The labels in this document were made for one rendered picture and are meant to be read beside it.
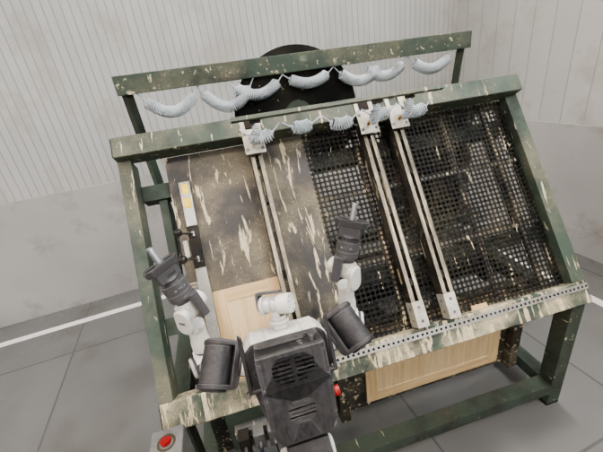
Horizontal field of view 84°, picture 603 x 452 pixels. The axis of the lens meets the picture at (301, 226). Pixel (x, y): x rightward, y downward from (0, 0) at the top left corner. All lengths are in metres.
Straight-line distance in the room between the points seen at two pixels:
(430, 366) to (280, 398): 1.45
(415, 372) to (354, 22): 3.64
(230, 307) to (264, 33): 3.09
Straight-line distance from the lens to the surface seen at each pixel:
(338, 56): 2.28
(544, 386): 2.71
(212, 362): 1.13
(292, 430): 1.12
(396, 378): 2.28
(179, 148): 1.73
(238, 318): 1.64
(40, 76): 4.04
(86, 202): 4.15
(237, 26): 4.01
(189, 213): 1.67
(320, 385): 1.04
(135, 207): 1.73
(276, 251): 1.59
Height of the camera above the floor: 2.11
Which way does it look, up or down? 25 degrees down
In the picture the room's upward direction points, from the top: 8 degrees counter-clockwise
